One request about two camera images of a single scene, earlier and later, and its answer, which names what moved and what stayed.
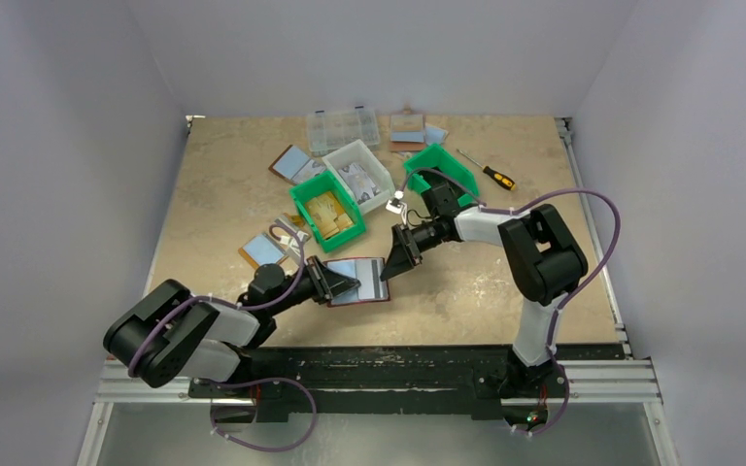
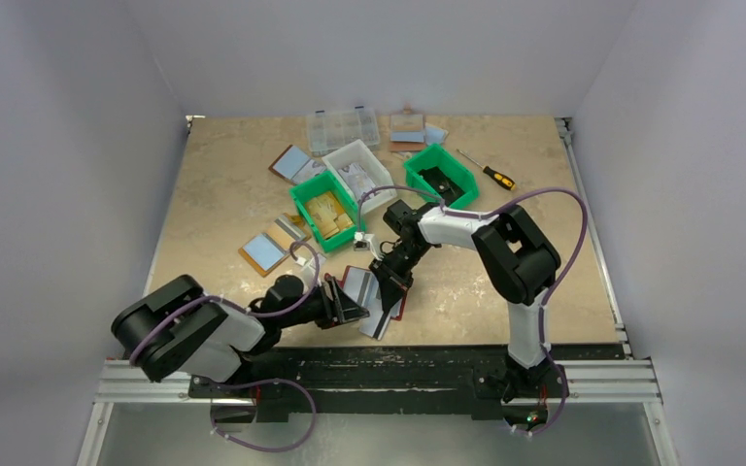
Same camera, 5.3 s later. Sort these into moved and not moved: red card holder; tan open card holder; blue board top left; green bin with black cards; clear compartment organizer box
Moved: red card holder
Not moved: tan open card holder; clear compartment organizer box; green bin with black cards; blue board top left
